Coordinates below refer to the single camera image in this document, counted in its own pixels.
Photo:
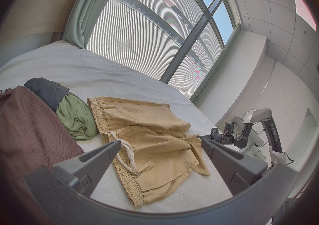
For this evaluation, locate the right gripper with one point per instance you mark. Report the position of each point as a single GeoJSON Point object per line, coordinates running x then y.
{"type": "Point", "coordinates": [215, 134]}

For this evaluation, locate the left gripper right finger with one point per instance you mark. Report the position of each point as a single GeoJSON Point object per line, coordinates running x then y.
{"type": "Point", "coordinates": [234, 169]}

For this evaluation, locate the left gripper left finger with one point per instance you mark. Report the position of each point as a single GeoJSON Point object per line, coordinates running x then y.
{"type": "Point", "coordinates": [87, 169]}

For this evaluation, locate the tan shorts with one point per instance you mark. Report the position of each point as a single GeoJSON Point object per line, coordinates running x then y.
{"type": "Point", "coordinates": [154, 144]}

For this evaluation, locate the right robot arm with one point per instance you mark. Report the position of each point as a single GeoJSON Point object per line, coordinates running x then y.
{"type": "Point", "coordinates": [273, 134]}

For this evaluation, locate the bed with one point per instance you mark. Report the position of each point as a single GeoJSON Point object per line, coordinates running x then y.
{"type": "Point", "coordinates": [112, 74]}

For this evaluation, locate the green garment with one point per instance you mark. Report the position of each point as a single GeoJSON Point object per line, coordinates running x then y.
{"type": "Point", "coordinates": [74, 117]}

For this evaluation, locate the brown garment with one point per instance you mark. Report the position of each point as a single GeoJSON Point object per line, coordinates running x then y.
{"type": "Point", "coordinates": [30, 129]}

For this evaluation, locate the black garment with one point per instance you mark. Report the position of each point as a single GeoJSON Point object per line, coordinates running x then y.
{"type": "Point", "coordinates": [47, 92]}

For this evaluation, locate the window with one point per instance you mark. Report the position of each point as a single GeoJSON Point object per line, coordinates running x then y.
{"type": "Point", "coordinates": [149, 32]}

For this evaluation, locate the grey-green curtain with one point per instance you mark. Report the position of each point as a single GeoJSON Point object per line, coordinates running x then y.
{"type": "Point", "coordinates": [84, 15]}

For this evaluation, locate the ceiling light panel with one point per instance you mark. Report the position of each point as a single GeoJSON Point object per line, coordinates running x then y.
{"type": "Point", "coordinates": [304, 7]}

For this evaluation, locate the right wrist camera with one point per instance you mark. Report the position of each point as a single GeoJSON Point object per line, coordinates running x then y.
{"type": "Point", "coordinates": [229, 127]}

